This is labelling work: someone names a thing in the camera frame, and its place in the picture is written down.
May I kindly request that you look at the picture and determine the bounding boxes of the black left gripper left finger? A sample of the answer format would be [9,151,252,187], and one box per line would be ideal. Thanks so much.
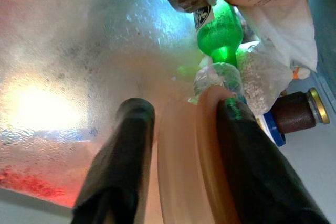
[71,97,156,224]

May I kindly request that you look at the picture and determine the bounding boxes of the round container with orange lid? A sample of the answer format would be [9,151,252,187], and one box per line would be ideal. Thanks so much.
[156,84,243,224]

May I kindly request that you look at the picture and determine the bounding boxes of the white plastic bag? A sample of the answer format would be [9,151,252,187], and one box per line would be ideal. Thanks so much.
[240,0,319,73]

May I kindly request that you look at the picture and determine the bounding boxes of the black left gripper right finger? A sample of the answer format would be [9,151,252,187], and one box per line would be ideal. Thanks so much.
[217,99,330,224]

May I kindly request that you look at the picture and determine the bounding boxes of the frosted glass fridge shelf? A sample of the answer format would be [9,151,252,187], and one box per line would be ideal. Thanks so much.
[0,0,211,209]

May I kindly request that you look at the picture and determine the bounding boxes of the clear plastic bag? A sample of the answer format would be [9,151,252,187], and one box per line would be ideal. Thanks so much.
[193,40,291,113]

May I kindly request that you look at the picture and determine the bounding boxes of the green glass bottle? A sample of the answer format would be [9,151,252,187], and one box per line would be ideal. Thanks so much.
[196,4,244,65]

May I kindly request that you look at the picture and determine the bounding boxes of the blue bottle cap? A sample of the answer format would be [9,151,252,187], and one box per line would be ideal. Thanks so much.
[261,110,286,146]

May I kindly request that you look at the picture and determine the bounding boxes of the brown jar with gold lid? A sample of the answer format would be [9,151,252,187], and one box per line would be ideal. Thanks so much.
[272,87,331,135]

